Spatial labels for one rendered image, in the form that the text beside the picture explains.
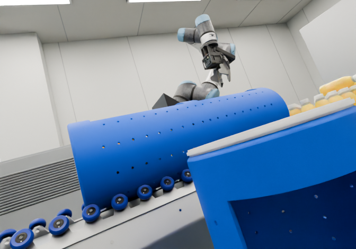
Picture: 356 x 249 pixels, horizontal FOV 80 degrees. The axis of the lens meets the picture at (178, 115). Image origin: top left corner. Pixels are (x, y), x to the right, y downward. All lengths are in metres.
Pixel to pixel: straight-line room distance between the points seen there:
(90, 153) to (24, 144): 2.77
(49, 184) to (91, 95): 1.86
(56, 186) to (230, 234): 2.01
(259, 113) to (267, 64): 4.49
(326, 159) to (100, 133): 0.53
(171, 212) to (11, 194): 1.81
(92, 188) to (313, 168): 0.51
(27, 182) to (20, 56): 2.06
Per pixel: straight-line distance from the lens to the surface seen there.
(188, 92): 1.28
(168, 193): 0.69
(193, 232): 0.71
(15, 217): 2.32
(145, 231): 0.65
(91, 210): 0.64
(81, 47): 4.12
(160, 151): 0.65
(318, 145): 0.28
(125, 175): 0.63
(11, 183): 2.32
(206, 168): 0.30
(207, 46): 1.05
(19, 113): 3.48
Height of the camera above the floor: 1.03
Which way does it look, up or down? 10 degrees up
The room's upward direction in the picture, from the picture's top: 18 degrees counter-clockwise
